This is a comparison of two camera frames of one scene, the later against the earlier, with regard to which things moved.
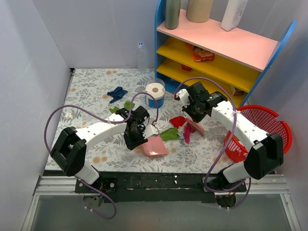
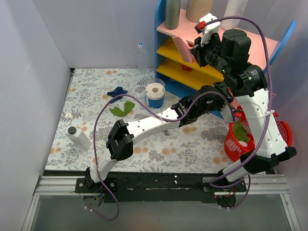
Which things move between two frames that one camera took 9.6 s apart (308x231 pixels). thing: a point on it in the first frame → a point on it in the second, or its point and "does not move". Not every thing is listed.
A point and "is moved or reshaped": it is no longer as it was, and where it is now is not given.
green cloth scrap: x=170 y=134 is moved or reshaped
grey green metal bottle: x=172 y=14 does not move
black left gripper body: x=134 y=142 → x=227 y=96
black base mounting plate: x=160 y=187 does not move
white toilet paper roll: x=155 y=90 does not move
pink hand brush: x=197 y=126 → x=185 y=49
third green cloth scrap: x=127 y=105 does not move
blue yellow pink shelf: x=237 y=62 does not move
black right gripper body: x=191 y=113 → x=199 y=54
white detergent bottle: x=233 y=13 does not move
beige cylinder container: x=198 y=11 does not move
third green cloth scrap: x=114 y=109 does not move
